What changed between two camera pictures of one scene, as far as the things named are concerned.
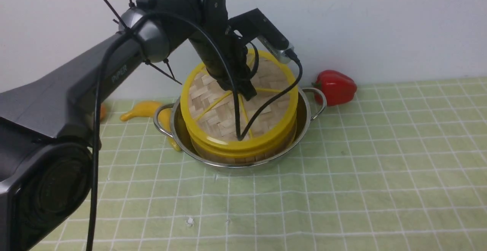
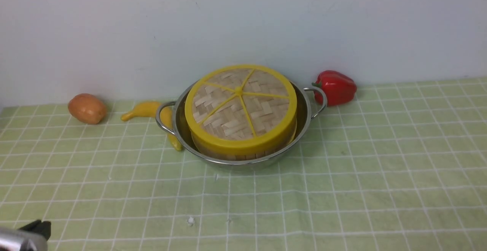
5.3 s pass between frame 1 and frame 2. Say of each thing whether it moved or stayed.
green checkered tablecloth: stayed
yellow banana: stayed
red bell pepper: stayed
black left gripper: moved
